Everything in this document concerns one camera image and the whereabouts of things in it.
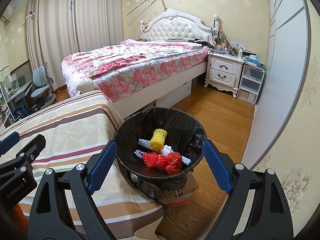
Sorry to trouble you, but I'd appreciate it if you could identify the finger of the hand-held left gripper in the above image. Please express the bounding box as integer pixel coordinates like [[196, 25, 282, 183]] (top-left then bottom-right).
[[0, 134, 47, 188], [0, 131, 20, 157]]

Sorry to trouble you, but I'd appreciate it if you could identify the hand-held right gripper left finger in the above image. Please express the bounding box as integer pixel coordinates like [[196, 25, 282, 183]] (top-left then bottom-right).
[[27, 140, 118, 240]]

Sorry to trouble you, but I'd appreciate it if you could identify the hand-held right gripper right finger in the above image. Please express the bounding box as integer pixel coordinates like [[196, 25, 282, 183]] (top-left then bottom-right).
[[202, 140, 294, 240]]

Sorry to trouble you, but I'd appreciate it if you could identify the red mesh net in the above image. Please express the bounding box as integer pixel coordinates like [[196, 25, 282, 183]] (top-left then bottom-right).
[[165, 152, 183, 175]]

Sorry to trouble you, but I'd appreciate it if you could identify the red foam fruit net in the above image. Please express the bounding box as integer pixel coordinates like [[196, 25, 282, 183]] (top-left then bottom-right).
[[142, 152, 167, 168]]

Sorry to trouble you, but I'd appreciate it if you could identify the bin with black bag liner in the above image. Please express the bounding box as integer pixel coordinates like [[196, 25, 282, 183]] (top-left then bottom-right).
[[113, 107, 208, 189]]

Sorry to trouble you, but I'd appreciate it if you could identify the yellow foam fruit net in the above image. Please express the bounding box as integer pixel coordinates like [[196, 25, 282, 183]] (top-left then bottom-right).
[[149, 129, 167, 153]]

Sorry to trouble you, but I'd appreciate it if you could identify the striped blanket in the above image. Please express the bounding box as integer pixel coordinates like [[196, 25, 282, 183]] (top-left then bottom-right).
[[0, 90, 165, 240]]

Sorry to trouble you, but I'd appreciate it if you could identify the cardboard box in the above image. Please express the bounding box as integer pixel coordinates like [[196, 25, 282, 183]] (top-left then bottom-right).
[[152, 174, 199, 207]]

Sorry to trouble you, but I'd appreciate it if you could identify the cluttered desk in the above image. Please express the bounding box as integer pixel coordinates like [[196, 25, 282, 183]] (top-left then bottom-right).
[[0, 65, 33, 123]]

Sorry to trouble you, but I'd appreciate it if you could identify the grey-green desk chair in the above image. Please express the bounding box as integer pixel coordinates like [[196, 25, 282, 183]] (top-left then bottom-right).
[[30, 64, 57, 112]]

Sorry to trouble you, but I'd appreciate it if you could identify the white storage box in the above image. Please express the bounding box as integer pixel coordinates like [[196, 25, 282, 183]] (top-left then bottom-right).
[[156, 79, 193, 105]]

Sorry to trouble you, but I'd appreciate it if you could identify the clear plastic drawer unit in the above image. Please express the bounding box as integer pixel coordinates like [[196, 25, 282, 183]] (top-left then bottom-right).
[[236, 64, 266, 105]]

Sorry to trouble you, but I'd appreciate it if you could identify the white nightstand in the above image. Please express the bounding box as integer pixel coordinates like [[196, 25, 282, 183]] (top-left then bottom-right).
[[204, 52, 244, 98]]

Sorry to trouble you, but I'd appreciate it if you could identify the wardrobe with sliding doors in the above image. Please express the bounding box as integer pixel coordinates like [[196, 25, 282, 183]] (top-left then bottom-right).
[[241, 0, 320, 238]]

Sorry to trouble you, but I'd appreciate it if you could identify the blue items pile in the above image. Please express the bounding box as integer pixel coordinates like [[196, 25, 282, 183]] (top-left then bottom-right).
[[245, 55, 265, 68]]

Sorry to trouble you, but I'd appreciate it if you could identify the floral quilt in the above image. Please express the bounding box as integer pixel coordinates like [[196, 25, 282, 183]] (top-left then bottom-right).
[[61, 39, 209, 98]]

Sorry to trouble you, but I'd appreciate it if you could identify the clutter of small bottles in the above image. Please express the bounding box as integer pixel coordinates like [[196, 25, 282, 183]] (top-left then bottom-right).
[[211, 34, 247, 58]]

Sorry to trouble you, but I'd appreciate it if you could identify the beige curtain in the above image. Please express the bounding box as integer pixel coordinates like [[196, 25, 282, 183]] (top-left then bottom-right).
[[26, 0, 123, 90]]

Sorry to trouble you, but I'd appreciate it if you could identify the dark clothes pile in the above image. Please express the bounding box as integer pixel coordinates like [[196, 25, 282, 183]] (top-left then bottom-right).
[[192, 39, 215, 49]]

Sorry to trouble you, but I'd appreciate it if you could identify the white air conditioner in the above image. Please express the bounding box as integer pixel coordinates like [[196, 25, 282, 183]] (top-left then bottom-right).
[[0, 6, 13, 22]]

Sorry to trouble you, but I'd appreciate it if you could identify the white bed with tufted headboard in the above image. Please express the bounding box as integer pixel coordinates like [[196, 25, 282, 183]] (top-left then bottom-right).
[[62, 8, 220, 113]]

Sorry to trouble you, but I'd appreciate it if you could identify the metal pole on wall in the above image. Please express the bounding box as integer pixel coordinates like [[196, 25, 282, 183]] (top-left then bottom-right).
[[124, 0, 167, 18]]

